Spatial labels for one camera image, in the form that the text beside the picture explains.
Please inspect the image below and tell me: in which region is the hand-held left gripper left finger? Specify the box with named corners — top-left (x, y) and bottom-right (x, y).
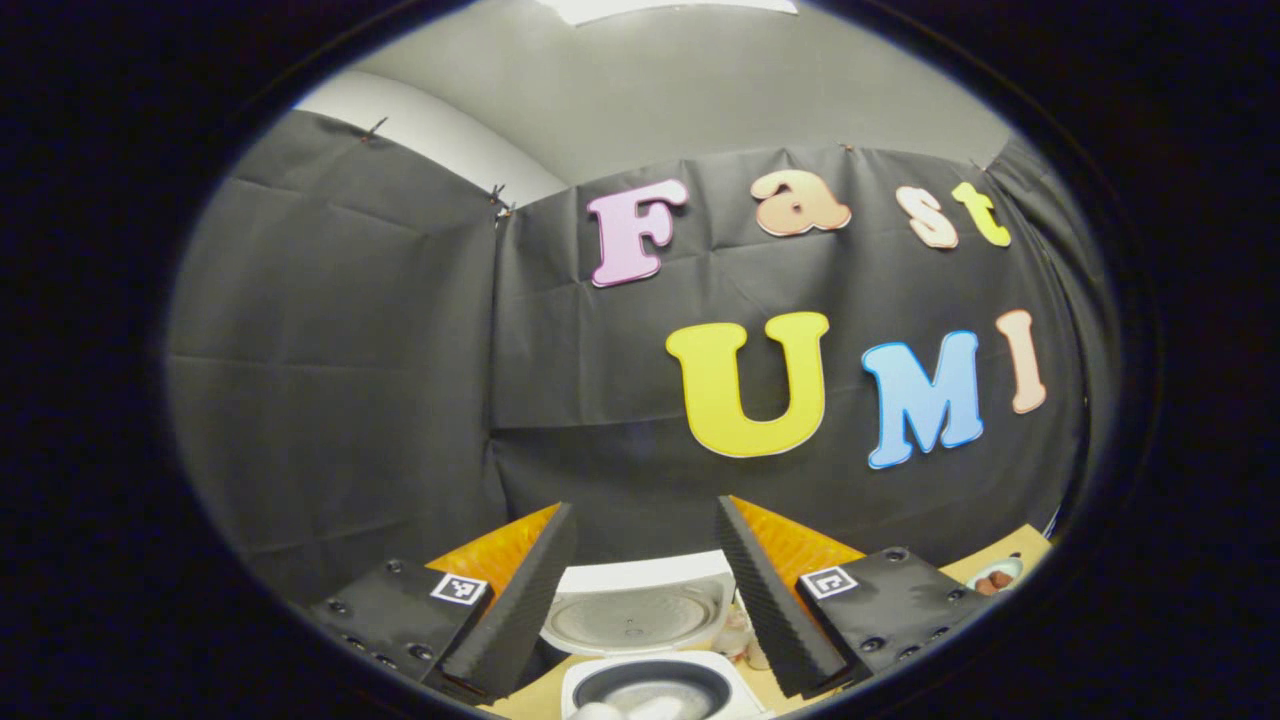
top-left (296, 500), bottom-right (579, 701)

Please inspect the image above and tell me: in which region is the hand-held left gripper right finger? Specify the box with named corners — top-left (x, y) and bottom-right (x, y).
top-left (715, 493), bottom-right (1001, 701)

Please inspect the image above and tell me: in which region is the white rice cooker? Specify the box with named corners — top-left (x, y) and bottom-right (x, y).
top-left (540, 550), bottom-right (773, 720)

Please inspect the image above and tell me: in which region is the pale green plate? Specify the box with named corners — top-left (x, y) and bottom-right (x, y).
top-left (965, 556), bottom-right (1025, 598)

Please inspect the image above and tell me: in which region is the black backdrop cloth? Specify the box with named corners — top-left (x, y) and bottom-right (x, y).
top-left (165, 108), bottom-right (1116, 606)

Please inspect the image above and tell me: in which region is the large ceiling light panel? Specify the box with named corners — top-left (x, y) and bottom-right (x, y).
top-left (540, 0), bottom-right (801, 26)

